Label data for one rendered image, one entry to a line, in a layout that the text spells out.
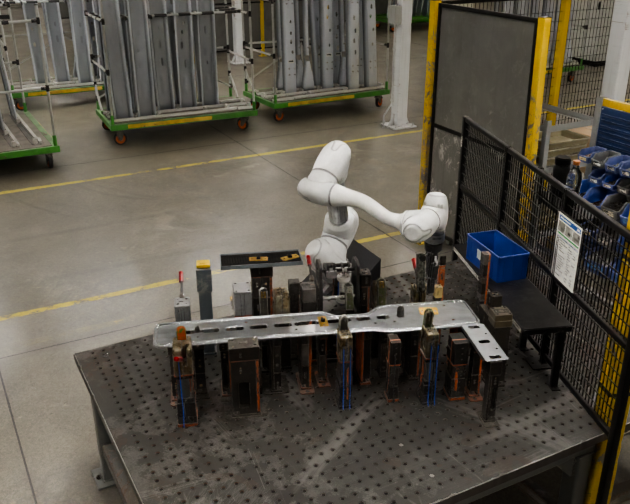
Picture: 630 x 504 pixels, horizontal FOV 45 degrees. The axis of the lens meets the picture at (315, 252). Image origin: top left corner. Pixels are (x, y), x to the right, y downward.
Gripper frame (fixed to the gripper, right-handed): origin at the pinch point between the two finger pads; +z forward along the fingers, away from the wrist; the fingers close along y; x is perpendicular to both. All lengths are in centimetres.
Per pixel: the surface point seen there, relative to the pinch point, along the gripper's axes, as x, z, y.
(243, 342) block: -82, 11, 17
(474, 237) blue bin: 37, 0, -48
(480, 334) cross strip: 15.7, 13.9, 20.9
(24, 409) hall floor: -202, 113, -103
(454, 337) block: 5.6, 15.8, 18.3
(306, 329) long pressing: -55, 14, 5
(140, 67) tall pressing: -159, 25, -708
